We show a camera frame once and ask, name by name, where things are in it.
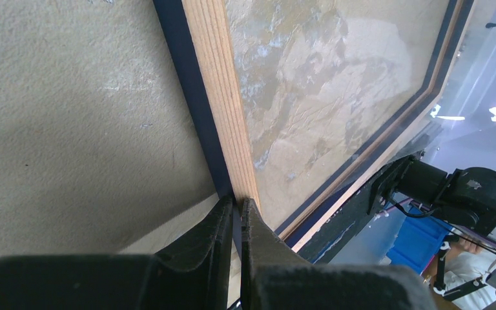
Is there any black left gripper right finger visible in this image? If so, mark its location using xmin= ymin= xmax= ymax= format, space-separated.
xmin=240 ymin=198 xmax=309 ymax=309

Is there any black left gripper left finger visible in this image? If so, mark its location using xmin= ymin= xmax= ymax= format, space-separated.
xmin=156 ymin=196 xmax=233 ymax=309

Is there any blue wooden picture frame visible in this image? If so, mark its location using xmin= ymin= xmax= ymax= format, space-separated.
xmin=154 ymin=1 xmax=475 ymax=251

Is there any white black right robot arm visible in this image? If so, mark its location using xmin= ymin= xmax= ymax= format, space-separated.
xmin=371 ymin=155 xmax=496 ymax=236

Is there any blue plastic bin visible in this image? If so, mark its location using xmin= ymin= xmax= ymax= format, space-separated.
xmin=386 ymin=216 xmax=452 ymax=274

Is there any clear plastic parts box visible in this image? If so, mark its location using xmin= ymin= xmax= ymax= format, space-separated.
xmin=431 ymin=23 xmax=496 ymax=124

